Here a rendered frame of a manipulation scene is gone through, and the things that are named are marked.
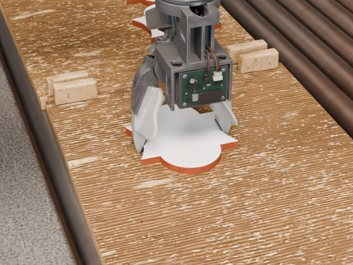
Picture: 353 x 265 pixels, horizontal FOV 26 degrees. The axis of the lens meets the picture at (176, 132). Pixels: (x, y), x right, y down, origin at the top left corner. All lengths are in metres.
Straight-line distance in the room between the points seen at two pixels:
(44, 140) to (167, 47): 0.24
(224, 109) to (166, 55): 0.12
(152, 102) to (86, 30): 0.37
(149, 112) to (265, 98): 0.21
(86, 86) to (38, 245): 0.27
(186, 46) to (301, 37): 0.48
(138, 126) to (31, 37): 0.37
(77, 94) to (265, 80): 0.26
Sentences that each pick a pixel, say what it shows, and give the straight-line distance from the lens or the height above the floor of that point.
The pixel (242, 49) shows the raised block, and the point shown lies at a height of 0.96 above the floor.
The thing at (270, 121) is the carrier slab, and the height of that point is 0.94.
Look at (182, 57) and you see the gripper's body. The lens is 0.83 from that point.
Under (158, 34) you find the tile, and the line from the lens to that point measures 1.19.
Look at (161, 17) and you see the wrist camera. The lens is 0.87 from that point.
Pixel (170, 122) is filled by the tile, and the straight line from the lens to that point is 0.97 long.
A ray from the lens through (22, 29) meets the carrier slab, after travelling 1.25.
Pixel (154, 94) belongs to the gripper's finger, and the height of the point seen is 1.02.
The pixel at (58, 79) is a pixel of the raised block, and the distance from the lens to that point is 1.04.
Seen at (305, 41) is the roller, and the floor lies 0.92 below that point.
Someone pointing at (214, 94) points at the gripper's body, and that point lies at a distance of 0.84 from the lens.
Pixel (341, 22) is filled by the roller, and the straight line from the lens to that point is 1.33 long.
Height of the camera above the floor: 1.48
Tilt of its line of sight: 34 degrees down
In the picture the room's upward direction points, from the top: straight up
